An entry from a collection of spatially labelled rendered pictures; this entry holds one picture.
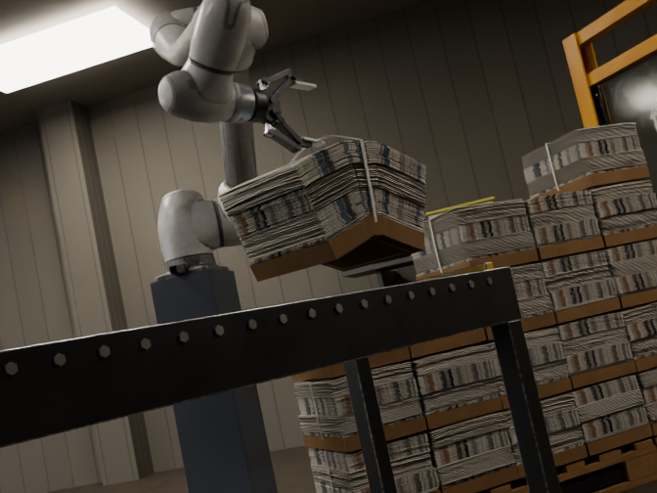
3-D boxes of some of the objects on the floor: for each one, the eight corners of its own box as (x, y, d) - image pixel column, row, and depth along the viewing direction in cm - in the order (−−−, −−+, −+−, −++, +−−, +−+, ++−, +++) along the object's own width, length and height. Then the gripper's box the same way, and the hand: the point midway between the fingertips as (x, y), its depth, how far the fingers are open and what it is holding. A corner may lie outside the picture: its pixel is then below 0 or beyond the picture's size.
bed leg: (574, 627, 175) (502, 322, 183) (597, 630, 171) (523, 318, 178) (559, 638, 171) (487, 326, 179) (584, 642, 167) (508, 322, 174)
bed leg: (408, 604, 211) (354, 349, 219) (424, 605, 207) (369, 346, 214) (393, 612, 207) (338, 353, 215) (410, 614, 203) (353, 350, 211)
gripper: (230, 58, 186) (301, 70, 200) (242, 161, 182) (314, 167, 197) (248, 46, 180) (321, 60, 195) (262, 153, 177) (334, 159, 191)
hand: (313, 113), depth 195 cm, fingers open, 14 cm apart
